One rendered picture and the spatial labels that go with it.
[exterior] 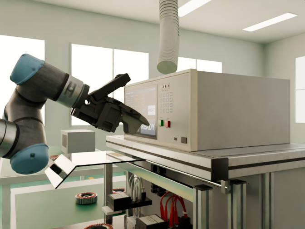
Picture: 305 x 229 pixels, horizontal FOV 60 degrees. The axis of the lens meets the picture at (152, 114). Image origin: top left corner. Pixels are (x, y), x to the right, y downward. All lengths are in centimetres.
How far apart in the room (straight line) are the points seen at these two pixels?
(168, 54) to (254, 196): 152
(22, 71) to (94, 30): 521
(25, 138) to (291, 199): 65
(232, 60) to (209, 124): 706
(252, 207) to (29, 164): 52
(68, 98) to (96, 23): 526
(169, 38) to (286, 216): 166
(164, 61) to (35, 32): 388
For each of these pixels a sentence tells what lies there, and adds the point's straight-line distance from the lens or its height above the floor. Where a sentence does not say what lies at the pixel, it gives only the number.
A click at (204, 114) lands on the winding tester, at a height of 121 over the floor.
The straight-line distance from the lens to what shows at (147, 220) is 77.
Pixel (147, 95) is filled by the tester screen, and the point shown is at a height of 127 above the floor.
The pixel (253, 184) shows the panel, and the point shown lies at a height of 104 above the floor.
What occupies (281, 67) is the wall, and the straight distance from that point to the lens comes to 832.
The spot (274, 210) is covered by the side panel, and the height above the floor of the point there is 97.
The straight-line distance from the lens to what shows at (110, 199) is 97.
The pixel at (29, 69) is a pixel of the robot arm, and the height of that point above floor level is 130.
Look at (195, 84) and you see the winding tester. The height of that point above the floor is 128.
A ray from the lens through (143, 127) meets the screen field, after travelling 88.
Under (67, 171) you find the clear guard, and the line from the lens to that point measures 79.
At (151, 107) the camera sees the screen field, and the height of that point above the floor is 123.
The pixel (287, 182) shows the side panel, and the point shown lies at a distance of 77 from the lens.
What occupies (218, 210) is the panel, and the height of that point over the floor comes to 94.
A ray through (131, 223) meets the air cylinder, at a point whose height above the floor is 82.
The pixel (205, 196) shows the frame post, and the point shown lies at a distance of 60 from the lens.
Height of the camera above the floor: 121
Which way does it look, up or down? level
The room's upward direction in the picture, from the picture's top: straight up
